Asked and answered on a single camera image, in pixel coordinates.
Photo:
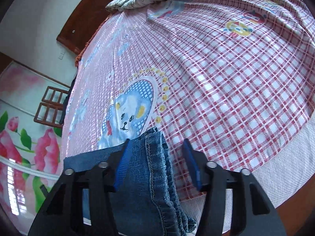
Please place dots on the blue denim pants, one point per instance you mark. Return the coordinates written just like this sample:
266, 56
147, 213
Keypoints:
141, 182

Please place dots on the pink plaid printed bedsheet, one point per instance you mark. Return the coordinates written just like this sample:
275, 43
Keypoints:
221, 78

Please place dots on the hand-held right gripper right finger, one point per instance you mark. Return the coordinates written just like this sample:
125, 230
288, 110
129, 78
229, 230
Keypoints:
190, 160

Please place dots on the brown wooden chair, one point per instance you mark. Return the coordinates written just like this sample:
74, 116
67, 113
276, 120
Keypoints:
43, 115
53, 88

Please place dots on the flower printed wardrobe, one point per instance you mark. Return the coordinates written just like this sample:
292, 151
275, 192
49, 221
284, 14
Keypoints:
19, 152

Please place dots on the dark seat cushion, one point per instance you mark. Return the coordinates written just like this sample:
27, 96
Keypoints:
66, 103

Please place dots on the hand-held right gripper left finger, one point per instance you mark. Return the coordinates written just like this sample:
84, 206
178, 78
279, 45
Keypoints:
121, 167

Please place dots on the dark wooden headboard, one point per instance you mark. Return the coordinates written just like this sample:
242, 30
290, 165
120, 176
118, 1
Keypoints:
81, 24

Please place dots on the orange fringed cloth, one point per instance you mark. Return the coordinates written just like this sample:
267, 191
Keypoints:
79, 55

